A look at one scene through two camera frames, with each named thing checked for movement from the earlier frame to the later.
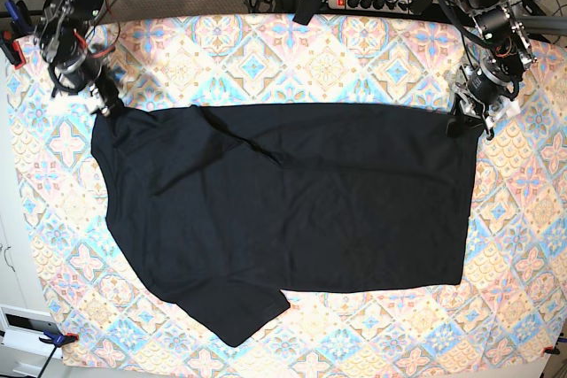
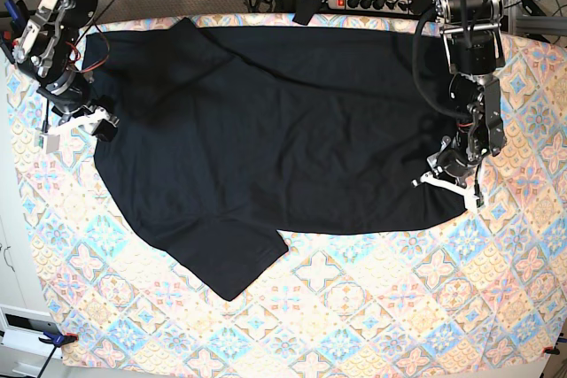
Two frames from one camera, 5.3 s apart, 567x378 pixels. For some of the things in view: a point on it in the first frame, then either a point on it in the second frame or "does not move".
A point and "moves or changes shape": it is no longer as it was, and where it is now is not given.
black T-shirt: x=225 y=207 moves or changes shape
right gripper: x=490 y=81 -> x=452 y=158
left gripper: x=75 y=79 -> x=70 y=95
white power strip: x=369 y=3 does not move
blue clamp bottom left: x=58 y=341 does not move
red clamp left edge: x=19 y=26 does not move
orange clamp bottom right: x=549 y=350 does not move
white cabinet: x=24 y=320 does not move
